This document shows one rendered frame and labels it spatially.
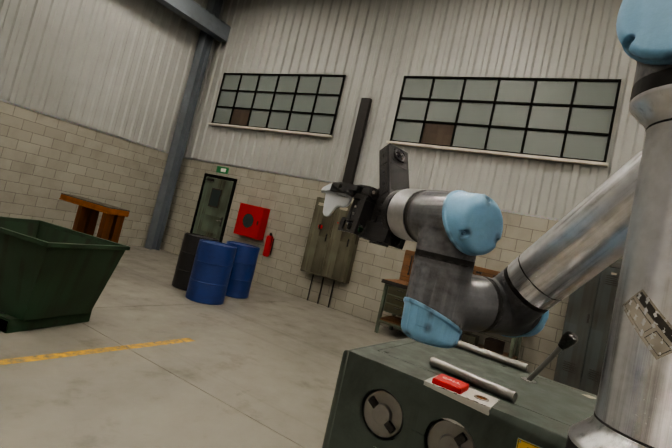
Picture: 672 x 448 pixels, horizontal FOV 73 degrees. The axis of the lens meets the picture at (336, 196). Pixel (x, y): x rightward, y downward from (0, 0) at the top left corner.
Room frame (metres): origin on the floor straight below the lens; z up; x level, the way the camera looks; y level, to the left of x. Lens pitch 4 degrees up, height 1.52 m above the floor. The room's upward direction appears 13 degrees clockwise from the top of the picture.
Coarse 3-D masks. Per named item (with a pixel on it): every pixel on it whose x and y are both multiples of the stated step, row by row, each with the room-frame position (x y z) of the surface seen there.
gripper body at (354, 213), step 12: (372, 192) 0.71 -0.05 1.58; (396, 192) 0.66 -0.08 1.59; (360, 204) 0.71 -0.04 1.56; (372, 204) 0.71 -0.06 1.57; (384, 204) 0.65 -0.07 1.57; (348, 216) 0.75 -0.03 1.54; (360, 216) 0.70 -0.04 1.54; (372, 216) 0.71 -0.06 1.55; (384, 216) 0.65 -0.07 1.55; (348, 228) 0.74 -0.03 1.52; (360, 228) 0.72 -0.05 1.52; (372, 228) 0.69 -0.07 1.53; (384, 228) 0.67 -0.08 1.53; (372, 240) 0.71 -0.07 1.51; (384, 240) 0.66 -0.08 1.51; (396, 240) 0.67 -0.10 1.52
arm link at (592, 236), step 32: (640, 160) 0.48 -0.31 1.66; (608, 192) 0.50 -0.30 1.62; (576, 224) 0.53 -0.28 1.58; (608, 224) 0.50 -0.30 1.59; (544, 256) 0.56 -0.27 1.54; (576, 256) 0.53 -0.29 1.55; (608, 256) 0.52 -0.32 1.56; (512, 288) 0.59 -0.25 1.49; (544, 288) 0.56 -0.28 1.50; (576, 288) 0.56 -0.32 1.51; (512, 320) 0.60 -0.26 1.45; (544, 320) 0.63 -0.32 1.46
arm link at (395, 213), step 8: (400, 192) 0.64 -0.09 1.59; (408, 192) 0.63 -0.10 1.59; (416, 192) 0.66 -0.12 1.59; (392, 200) 0.64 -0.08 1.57; (400, 200) 0.62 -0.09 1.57; (408, 200) 0.67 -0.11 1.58; (392, 208) 0.63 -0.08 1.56; (400, 208) 0.62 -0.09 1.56; (392, 216) 0.63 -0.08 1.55; (400, 216) 0.61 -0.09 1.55; (392, 224) 0.63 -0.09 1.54; (400, 224) 0.62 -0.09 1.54; (400, 232) 0.63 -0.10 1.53; (408, 240) 0.65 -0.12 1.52
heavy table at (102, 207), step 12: (84, 204) 8.17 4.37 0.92; (96, 204) 7.99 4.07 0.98; (108, 204) 8.44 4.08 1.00; (84, 216) 8.31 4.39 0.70; (96, 216) 8.50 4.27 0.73; (108, 216) 7.86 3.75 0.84; (120, 216) 8.04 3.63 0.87; (72, 228) 8.31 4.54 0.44; (84, 228) 8.47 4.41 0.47; (108, 228) 7.91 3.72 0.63; (120, 228) 8.10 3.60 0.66
